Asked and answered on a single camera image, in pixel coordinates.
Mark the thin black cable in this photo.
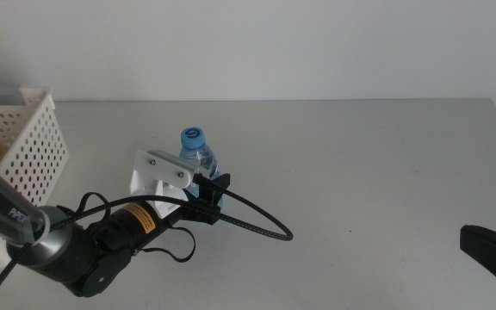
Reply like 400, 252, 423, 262
77, 192, 197, 264

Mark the clear water bottle blue cap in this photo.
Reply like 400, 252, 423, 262
178, 127, 222, 210

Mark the white perforated plastic basket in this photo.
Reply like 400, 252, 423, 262
0, 84, 71, 269

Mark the thick braided black cable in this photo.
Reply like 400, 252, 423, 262
0, 173, 295, 310

